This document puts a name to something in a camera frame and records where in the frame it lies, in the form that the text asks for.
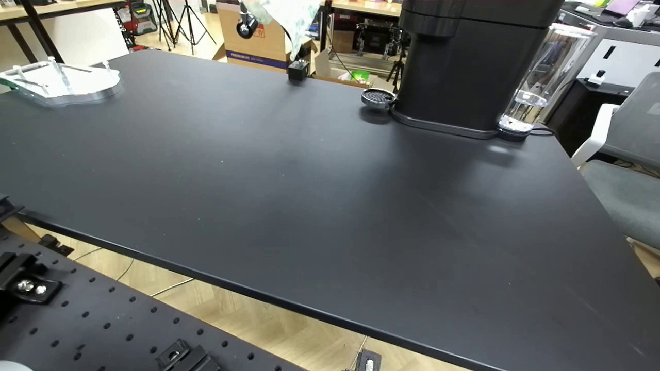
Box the white cloth with green stains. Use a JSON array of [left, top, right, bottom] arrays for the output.
[[242, 0, 324, 54]]

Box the small black round dish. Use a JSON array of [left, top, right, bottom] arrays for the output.
[[360, 87, 398, 112]]

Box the cardboard box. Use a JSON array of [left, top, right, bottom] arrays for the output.
[[217, 0, 317, 70]]

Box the clear plastic container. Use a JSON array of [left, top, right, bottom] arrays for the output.
[[500, 23, 591, 133]]

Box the black perforated breadboard plate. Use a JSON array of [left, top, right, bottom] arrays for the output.
[[0, 231, 301, 371]]

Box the white panel board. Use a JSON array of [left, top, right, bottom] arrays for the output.
[[45, 9, 128, 65]]

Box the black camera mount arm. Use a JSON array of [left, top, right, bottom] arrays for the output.
[[235, 0, 311, 85]]

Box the black robot base pedestal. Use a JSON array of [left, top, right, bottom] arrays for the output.
[[393, 0, 564, 137]]

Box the black camera tripod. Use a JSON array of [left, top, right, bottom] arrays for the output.
[[153, 0, 214, 52]]

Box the black bracket with screws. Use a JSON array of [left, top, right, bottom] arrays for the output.
[[0, 251, 61, 305]]

